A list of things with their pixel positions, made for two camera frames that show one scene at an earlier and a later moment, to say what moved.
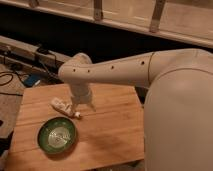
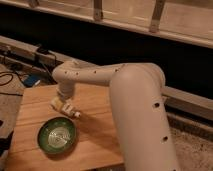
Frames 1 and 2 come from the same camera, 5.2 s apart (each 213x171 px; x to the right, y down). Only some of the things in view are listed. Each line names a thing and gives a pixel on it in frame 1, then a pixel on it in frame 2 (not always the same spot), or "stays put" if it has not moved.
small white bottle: x=64 y=107 stays put
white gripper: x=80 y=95 to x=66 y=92
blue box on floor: x=31 y=80 stays put
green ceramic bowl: x=57 y=135 stays put
